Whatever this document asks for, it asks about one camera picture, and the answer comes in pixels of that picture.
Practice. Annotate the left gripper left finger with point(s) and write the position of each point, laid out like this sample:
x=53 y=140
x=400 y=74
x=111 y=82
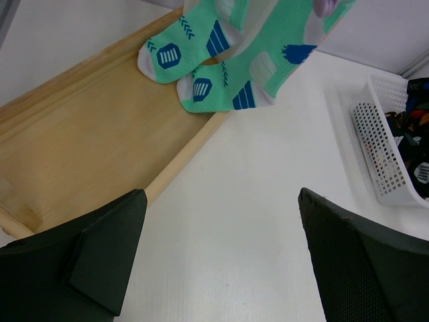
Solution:
x=76 y=271

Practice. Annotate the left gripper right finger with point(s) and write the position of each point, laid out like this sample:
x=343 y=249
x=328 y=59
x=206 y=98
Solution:
x=364 y=271

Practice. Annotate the black blue sport sock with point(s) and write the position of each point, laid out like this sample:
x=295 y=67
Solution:
x=414 y=153

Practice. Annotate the red yellow argyle sock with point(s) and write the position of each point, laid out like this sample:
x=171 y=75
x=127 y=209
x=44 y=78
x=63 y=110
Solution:
x=414 y=123

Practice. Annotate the mint green sock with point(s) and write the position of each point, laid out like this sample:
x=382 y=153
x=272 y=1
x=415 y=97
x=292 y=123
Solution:
x=253 y=77
x=207 y=30

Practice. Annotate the purple round clip hanger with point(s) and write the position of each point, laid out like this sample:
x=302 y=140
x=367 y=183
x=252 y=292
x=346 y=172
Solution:
x=325 y=8

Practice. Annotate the white plastic basket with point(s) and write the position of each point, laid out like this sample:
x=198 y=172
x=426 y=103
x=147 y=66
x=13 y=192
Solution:
x=391 y=181

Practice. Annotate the wooden rack with tray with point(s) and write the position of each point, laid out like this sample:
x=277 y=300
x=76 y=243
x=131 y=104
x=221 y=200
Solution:
x=92 y=134

